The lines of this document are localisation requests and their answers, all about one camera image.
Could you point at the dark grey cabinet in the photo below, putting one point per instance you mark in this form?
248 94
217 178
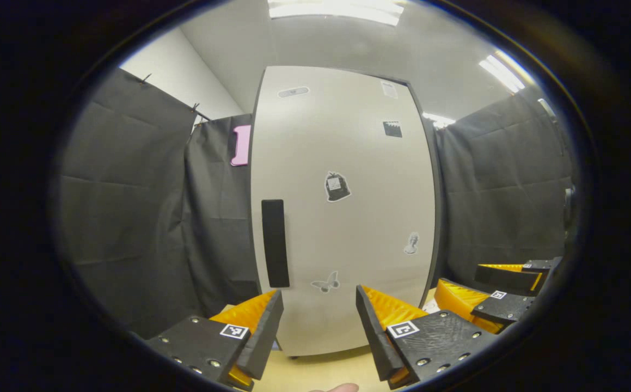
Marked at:
439 228

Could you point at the black backdrop cloth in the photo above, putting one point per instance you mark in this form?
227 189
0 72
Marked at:
130 207

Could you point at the small ceiling light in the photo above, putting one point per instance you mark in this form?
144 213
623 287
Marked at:
438 120

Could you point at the large ceiling light panel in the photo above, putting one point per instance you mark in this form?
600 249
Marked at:
337 12

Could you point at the narrow ceiling light strip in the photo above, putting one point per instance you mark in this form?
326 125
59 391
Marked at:
501 71

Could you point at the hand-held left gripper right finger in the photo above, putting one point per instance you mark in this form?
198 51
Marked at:
374 337

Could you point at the grey cabinet door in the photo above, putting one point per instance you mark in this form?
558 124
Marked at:
348 234

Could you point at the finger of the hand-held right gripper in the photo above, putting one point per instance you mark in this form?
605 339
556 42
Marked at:
506 277
503 307

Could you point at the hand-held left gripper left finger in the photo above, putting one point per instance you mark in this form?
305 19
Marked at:
266 337

